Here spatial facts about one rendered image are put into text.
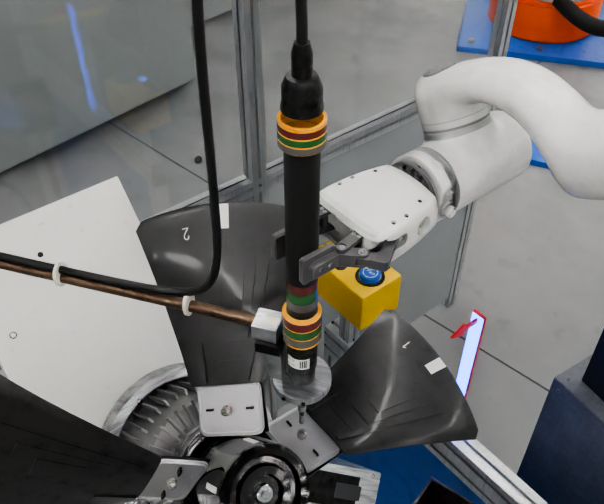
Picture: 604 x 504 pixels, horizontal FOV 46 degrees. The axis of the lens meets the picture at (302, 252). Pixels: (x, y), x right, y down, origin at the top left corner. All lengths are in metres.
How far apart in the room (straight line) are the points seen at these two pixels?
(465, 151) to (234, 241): 0.31
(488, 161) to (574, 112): 0.12
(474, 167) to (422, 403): 0.38
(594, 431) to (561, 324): 1.45
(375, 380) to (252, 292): 0.24
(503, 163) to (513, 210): 2.46
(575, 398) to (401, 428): 0.49
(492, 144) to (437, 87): 0.09
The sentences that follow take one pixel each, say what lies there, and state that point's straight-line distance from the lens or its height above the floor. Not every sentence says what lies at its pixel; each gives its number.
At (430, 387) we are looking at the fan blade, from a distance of 1.06.
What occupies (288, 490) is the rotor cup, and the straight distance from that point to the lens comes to 0.90.
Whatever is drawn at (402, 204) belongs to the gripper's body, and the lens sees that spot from 0.74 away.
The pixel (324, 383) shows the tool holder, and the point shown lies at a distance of 0.85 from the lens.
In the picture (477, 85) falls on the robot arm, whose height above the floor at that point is 1.64.
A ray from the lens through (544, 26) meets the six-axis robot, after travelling 4.60.
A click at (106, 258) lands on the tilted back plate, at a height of 1.28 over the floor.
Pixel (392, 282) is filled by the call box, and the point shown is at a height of 1.07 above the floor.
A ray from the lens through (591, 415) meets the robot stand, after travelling 1.41.
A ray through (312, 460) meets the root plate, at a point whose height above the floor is 1.19.
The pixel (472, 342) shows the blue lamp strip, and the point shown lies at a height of 1.13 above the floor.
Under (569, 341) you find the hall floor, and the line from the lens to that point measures 2.80.
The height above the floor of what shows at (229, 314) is 1.41.
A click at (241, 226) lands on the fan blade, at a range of 0.91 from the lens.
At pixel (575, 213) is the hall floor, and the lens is 3.37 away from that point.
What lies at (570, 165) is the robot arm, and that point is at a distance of 0.73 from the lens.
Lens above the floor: 2.00
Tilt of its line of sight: 43 degrees down
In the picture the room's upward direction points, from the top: straight up
